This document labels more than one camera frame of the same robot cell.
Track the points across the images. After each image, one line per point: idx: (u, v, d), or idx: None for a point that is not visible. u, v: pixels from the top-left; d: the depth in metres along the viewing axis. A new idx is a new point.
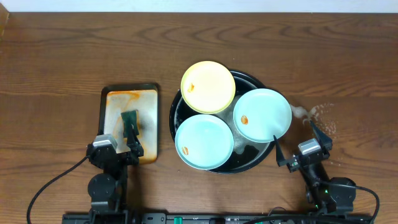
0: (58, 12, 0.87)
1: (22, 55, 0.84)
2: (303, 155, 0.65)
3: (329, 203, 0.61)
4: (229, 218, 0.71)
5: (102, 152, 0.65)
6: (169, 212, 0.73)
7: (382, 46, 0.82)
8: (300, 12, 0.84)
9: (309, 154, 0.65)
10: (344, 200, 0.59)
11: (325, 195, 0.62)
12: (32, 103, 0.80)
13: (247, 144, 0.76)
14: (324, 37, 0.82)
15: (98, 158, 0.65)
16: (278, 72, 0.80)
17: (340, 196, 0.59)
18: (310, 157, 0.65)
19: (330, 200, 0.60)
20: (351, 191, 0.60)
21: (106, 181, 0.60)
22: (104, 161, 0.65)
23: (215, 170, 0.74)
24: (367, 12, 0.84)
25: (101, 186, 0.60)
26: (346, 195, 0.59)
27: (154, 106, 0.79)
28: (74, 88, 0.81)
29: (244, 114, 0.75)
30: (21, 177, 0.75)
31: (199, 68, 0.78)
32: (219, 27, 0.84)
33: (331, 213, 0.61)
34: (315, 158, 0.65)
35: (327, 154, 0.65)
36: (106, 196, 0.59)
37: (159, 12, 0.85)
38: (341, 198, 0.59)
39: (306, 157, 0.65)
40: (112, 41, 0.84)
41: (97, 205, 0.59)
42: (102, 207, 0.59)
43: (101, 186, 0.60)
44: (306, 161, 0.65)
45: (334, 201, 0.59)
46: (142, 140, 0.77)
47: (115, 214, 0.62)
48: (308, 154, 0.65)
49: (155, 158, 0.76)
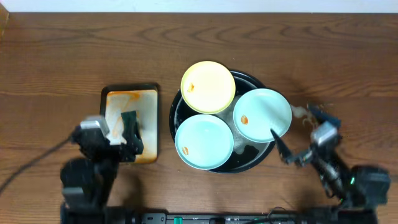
0: (58, 12, 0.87)
1: (22, 55, 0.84)
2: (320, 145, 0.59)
3: (356, 195, 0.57)
4: (229, 218, 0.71)
5: (89, 135, 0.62)
6: (169, 212, 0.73)
7: (382, 46, 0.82)
8: (300, 12, 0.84)
9: (325, 143, 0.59)
10: (374, 191, 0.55)
11: (352, 186, 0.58)
12: (32, 102, 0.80)
13: (247, 144, 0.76)
14: (324, 37, 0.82)
15: (84, 142, 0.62)
16: (278, 72, 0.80)
17: (369, 186, 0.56)
18: (326, 144, 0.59)
19: (358, 192, 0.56)
20: (385, 185, 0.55)
21: (83, 165, 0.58)
22: (91, 145, 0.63)
23: (215, 170, 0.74)
24: (366, 12, 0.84)
25: (78, 172, 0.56)
26: (377, 186, 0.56)
27: (154, 106, 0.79)
28: (74, 87, 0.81)
29: (244, 114, 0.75)
30: (21, 177, 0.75)
31: (199, 68, 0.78)
32: (218, 27, 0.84)
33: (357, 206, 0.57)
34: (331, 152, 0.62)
35: (336, 137, 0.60)
36: (81, 182, 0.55)
37: (159, 12, 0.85)
38: (370, 188, 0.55)
39: (323, 145, 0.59)
40: (112, 41, 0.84)
41: (70, 193, 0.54)
42: (79, 198, 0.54)
43: (77, 172, 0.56)
44: (325, 151, 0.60)
45: (363, 191, 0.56)
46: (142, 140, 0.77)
47: (92, 211, 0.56)
48: (325, 143, 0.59)
49: (155, 158, 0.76)
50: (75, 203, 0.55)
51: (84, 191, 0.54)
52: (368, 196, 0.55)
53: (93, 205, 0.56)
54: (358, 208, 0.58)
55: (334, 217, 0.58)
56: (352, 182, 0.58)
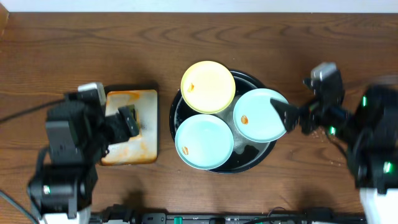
0: (58, 12, 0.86)
1: (22, 55, 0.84)
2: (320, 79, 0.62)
3: (375, 114, 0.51)
4: (229, 218, 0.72)
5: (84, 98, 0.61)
6: (169, 212, 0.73)
7: (382, 46, 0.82)
8: (300, 12, 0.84)
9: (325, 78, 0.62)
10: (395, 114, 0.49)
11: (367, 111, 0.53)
12: (32, 103, 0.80)
13: (247, 144, 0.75)
14: (324, 38, 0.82)
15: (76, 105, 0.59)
16: (278, 73, 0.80)
17: (384, 96, 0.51)
18: (326, 78, 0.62)
19: (374, 115, 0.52)
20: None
21: (74, 106, 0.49)
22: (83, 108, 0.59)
23: (215, 170, 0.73)
24: (367, 12, 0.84)
25: (67, 108, 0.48)
26: (389, 96, 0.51)
27: (154, 106, 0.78)
28: (74, 87, 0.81)
29: (244, 114, 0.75)
30: (22, 178, 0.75)
31: (199, 67, 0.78)
32: (218, 27, 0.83)
33: (378, 132, 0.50)
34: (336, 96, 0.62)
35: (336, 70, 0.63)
36: (68, 116, 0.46)
37: (159, 12, 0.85)
38: (386, 96, 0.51)
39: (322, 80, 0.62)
40: (112, 41, 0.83)
41: (54, 128, 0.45)
42: (63, 140, 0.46)
43: (67, 109, 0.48)
44: (327, 84, 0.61)
45: (378, 101, 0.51)
46: (142, 140, 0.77)
47: (74, 161, 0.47)
48: (326, 78, 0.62)
49: (155, 158, 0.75)
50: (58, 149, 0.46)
51: (71, 127, 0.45)
52: (385, 116, 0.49)
53: (76, 155, 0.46)
54: (379, 136, 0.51)
55: (376, 169, 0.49)
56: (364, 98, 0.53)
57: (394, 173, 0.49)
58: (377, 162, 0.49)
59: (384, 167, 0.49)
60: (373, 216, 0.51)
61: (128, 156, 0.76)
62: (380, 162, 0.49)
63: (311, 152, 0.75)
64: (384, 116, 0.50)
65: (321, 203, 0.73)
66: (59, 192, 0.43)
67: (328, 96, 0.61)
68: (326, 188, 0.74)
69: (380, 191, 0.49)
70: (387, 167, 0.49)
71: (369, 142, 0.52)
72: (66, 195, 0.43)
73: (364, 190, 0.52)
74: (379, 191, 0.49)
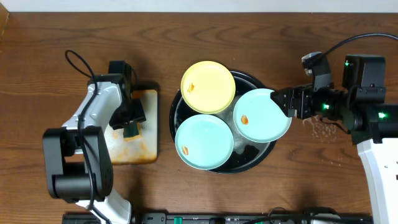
0: (57, 12, 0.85)
1: (21, 55, 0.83)
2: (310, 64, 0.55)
3: (358, 70, 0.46)
4: (228, 218, 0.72)
5: None
6: (169, 212, 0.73)
7: (382, 46, 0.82)
8: (301, 12, 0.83)
9: (314, 61, 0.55)
10: (375, 67, 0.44)
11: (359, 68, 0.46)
12: (31, 103, 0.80)
13: (247, 144, 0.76)
14: (324, 37, 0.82)
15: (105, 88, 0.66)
16: (278, 73, 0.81)
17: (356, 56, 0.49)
18: (313, 64, 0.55)
19: (357, 72, 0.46)
20: (381, 57, 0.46)
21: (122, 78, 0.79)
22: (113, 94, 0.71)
23: (215, 170, 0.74)
24: (367, 12, 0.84)
25: None
26: (365, 55, 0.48)
27: (154, 106, 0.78)
28: (74, 87, 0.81)
29: (244, 114, 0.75)
30: (22, 177, 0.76)
31: (199, 68, 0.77)
32: (219, 27, 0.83)
33: (365, 88, 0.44)
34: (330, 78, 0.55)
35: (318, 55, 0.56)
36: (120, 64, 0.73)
37: (159, 12, 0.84)
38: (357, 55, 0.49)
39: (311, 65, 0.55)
40: (112, 41, 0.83)
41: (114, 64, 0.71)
42: (118, 68, 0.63)
43: None
44: (318, 68, 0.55)
45: (349, 60, 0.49)
46: (142, 140, 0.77)
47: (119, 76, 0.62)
48: (313, 61, 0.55)
49: (155, 158, 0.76)
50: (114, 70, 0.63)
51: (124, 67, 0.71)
52: (365, 68, 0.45)
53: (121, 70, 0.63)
54: (368, 90, 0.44)
55: (370, 116, 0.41)
56: (347, 65, 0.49)
57: (392, 121, 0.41)
58: (370, 111, 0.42)
59: (379, 113, 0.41)
60: (370, 165, 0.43)
61: (129, 156, 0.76)
62: (374, 111, 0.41)
63: (311, 152, 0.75)
64: (365, 69, 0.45)
65: (321, 203, 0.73)
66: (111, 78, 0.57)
67: (321, 71, 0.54)
68: (326, 188, 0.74)
69: (375, 140, 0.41)
70: (382, 112, 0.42)
71: (359, 98, 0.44)
72: (115, 81, 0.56)
73: (361, 144, 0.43)
74: (374, 140, 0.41)
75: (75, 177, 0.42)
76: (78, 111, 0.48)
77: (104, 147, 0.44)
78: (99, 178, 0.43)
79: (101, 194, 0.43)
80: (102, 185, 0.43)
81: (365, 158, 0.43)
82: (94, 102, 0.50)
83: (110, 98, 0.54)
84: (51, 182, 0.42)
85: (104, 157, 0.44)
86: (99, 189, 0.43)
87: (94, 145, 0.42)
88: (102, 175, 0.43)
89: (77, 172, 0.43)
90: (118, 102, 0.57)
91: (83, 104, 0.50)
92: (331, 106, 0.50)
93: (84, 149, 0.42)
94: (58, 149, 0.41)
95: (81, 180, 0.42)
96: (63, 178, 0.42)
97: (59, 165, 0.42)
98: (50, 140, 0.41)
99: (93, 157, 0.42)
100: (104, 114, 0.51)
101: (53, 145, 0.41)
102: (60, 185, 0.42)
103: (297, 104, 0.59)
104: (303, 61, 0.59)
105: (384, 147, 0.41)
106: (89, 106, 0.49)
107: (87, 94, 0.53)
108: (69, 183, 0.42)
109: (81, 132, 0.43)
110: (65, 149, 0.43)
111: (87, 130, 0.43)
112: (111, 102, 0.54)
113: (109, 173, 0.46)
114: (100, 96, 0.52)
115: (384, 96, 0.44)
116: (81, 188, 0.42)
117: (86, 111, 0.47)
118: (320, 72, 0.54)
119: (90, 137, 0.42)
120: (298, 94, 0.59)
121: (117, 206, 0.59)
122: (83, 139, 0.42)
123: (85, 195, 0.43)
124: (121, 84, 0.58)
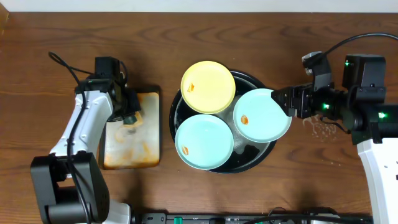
0: (58, 12, 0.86)
1: (21, 55, 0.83)
2: (310, 63, 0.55)
3: (358, 70, 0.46)
4: (229, 218, 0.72)
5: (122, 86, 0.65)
6: (169, 212, 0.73)
7: (382, 46, 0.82)
8: (301, 12, 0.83)
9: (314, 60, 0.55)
10: (375, 67, 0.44)
11: (359, 69, 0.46)
12: (31, 103, 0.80)
13: (247, 144, 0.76)
14: (324, 37, 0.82)
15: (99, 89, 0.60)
16: (278, 73, 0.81)
17: (357, 56, 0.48)
18: (313, 63, 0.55)
19: (357, 73, 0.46)
20: (381, 57, 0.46)
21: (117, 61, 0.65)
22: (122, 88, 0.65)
23: (215, 170, 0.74)
24: (367, 12, 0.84)
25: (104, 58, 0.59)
26: (365, 55, 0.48)
27: (155, 108, 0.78)
28: (73, 87, 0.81)
29: (244, 114, 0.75)
30: (22, 177, 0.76)
31: (199, 67, 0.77)
32: (219, 27, 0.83)
33: (365, 89, 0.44)
34: (330, 78, 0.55)
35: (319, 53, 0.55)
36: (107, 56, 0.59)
37: (159, 12, 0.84)
38: (357, 55, 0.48)
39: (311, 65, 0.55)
40: (111, 41, 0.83)
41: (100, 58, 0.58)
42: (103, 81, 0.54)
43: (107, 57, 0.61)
44: (318, 68, 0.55)
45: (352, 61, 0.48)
46: (144, 143, 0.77)
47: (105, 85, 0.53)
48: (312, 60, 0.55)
49: (158, 161, 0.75)
50: (101, 69, 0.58)
51: (114, 63, 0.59)
52: (366, 68, 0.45)
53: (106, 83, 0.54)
54: (369, 90, 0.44)
55: (370, 116, 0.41)
56: (346, 65, 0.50)
57: (393, 121, 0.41)
58: (370, 111, 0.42)
59: (379, 113, 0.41)
60: (370, 165, 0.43)
61: (132, 159, 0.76)
62: (374, 111, 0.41)
63: (311, 152, 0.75)
64: (365, 69, 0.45)
65: (321, 203, 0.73)
66: (97, 88, 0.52)
67: (321, 71, 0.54)
68: (326, 188, 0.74)
69: (375, 140, 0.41)
70: (382, 112, 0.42)
71: (359, 98, 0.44)
72: (103, 89, 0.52)
73: (361, 144, 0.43)
74: (374, 140, 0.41)
75: (69, 204, 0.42)
76: (66, 133, 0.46)
77: (96, 172, 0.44)
78: (93, 206, 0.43)
79: (98, 219, 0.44)
80: (99, 210, 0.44)
81: (365, 158, 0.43)
82: (83, 120, 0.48)
83: (100, 110, 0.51)
84: (45, 213, 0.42)
85: (97, 182, 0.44)
86: (95, 215, 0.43)
87: (86, 174, 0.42)
88: (96, 201, 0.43)
89: (71, 201, 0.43)
90: (109, 111, 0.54)
91: (69, 124, 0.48)
92: (331, 105, 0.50)
93: (76, 178, 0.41)
94: (48, 178, 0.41)
95: (75, 209, 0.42)
96: (56, 206, 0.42)
97: (51, 193, 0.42)
98: (40, 173, 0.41)
99: (86, 185, 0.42)
100: (95, 132, 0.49)
101: (42, 175, 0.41)
102: (54, 214, 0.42)
103: (297, 103, 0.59)
104: (303, 61, 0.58)
105: (385, 147, 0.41)
106: (79, 126, 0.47)
107: (76, 107, 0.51)
108: (64, 211, 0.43)
109: (71, 160, 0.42)
110: (56, 175, 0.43)
111: (78, 157, 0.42)
112: (101, 116, 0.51)
113: (104, 196, 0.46)
114: (89, 111, 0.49)
115: (384, 96, 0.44)
116: (78, 216, 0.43)
117: (74, 132, 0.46)
118: (319, 71, 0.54)
119: (80, 166, 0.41)
120: (298, 94, 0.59)
121: (116, 213, 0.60)
122: (74, 168, 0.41)
123: (81, 220, 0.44)
124: (111, 91, 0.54)
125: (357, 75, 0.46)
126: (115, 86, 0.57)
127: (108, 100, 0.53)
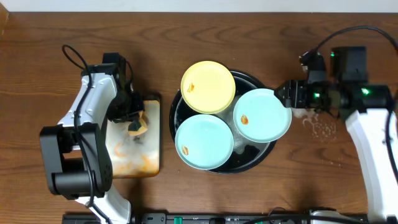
0: (58, 12, 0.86)
1: (20, 55, 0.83)
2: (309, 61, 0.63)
3: (343, 58, 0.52)
4: (229, 218, 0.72)
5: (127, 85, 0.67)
6: (169, 212, 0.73)
7: (382, 46, 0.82)
8: (301, 12, 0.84)
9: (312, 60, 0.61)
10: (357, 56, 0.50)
11: (344, 57, 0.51)
12: (30, 103, 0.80)
13: (247, 144, 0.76)
14: (324, 37, 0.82)
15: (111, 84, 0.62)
16: (278, 72, 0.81)
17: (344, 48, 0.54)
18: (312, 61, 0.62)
19: (341, 61, 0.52)
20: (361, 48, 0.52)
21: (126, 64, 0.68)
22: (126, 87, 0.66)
23: (215, 170, 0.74)
24: (367, 12, 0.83)
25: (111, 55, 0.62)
26: None
27: (156, 117, 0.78)
28: (74, 87, 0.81)
29: (244, 114, 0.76)
30: (21, 177, 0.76)
31: (200, 67, 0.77)
32: (219, 27, 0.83)
33: None
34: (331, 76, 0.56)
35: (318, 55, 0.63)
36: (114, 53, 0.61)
37: (159, 12, 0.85)
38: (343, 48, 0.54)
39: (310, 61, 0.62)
40: (111, 40, 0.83)
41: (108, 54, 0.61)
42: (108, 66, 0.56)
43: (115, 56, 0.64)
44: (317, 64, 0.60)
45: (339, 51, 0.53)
46: (143, 153, 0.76)
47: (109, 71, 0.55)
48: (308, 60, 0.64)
49: (157, 172, 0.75)
50: (106, 61, 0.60)
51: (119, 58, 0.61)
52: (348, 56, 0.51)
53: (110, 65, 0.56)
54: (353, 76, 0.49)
55: (354, 92, 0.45)
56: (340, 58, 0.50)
57: (376, 96, 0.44)
58: (354, 89, 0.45)
59: (363, 89, 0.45)
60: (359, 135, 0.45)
61: (132, 168, 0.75)
62: (358, 88, 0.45)
63: (311, 152, 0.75)
64: (347, 56, 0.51)
65: (321, 203, 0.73)
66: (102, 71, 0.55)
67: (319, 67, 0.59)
68: (326, 188, 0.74)
69: (361, 112, 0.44)
70: (365, 89, 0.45)
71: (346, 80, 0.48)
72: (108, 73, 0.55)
73: (350, 119, 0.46)
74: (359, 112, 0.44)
75: (74, 173, 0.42)
76: (73, 107, 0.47)
77: (102, 144, 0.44)
78: (98, 175, 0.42)
79: (102, 190, 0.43)
80: (102, 180, 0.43)
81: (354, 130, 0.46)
82: (90, 97, 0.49)
83: (105, 90, 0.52)
84: (51, 180, 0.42)
85: (103, 154, 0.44)
86: (99, 185, 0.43)
87: (91, 142, 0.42)
88: (101, 170, 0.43)
89: (76, 169, 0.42)
90: (113, 93, 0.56)
91: (77, 99, 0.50)
92: (322, 94, 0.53)
93: (83, 145, 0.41)
94: (56, 147, 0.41)
95: (79, 177, 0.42)
96: (61, 175, 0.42)
97: (58, 162, 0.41)
98: (45, 139, 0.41)
99: (92, 152, 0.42)
100: (100, 109, 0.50)
101: (49, 143, 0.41)
102: (58, 184, 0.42)
103: None
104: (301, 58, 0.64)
105: (371, 118, 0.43)
106: (84, 101, 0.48)
107: (82, 87, 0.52)
108: (68, 180, 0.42)
109: (79, 129, 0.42)
110: (64, 147, 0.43)
111: (84, 127, 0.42)
112: (106, 96, 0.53)
113: (109, 169, 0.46)
114: (94, 89, 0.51)
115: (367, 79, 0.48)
116: (81, 185, 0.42)
117: (81, 107, 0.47)
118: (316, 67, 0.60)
119: (87, 134, 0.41)
120: None
121: (117, 204, 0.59)
122: (81, 136, 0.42)
123: (85, 191, 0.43)
124: (114, 75, 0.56)
125: (341, 63, 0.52)
126: (119, 70, 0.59)
127: (112, 82, 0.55)
